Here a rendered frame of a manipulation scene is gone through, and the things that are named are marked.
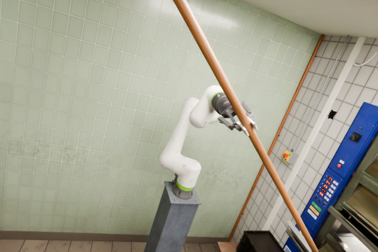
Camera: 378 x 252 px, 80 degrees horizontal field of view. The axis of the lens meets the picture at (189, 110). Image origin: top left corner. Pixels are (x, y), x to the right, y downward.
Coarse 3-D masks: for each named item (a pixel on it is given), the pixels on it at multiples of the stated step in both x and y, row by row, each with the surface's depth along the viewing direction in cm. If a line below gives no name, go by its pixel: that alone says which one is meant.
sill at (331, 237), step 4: (328, 236) 166; (332, 236) 164; (336, 236) 165; (332, 240) 163; (336, 240) 161; (340, 240) 162; (336, 244) 160; (340, 244) 158; (344, 244) 160; (340, 248) 157; (344, 248) 156; (348, 248) 157
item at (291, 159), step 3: (285, 150) 214; (288, 150) 212; (285, 153) 213; (288, 153) 210; (291, 153) 207; (294, 153) 210; (282, 156) 216; (288, 156) 209; (291, 156) 207; (294, 156) 207; (285, 159) 212; (288, 159) 208; (291, 159) 208; (294, 159) 209; (288, 162) 208; (291, 162) 209
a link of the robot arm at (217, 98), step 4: (220, 92) 101; (216, 96) 99; (220, 96) 97; (224, 96) 96; (212, 100) 101; (216, 100) 97; (220, 100) 97; (212, 104) 101; (216, 104) 97; (216, 108) 98
